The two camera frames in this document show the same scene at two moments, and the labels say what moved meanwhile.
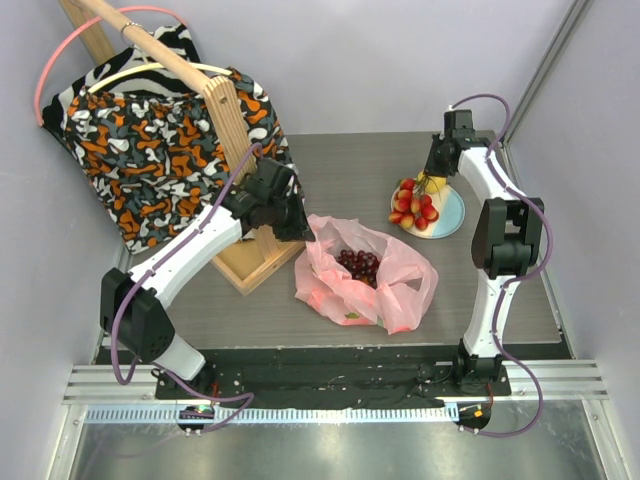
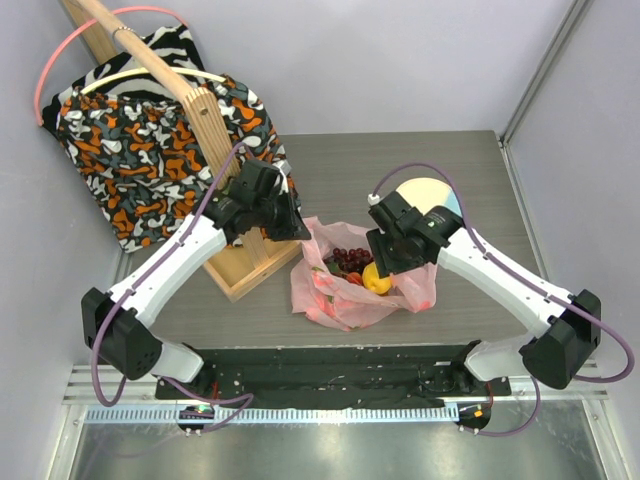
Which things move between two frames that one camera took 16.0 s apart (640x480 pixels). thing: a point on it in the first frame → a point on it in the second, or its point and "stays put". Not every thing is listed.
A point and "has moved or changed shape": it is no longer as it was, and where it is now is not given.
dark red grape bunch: (361, 264) stays put
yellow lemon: (433, 184) → (373, 281)
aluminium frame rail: (559, 380) stays put
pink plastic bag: (405, 285) has moved or changed shape
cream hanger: (199, 66) → (156, 70)
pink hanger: (70, 32) stays put
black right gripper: (435, 163) → (385, 253)
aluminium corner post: (571, 23) stays put
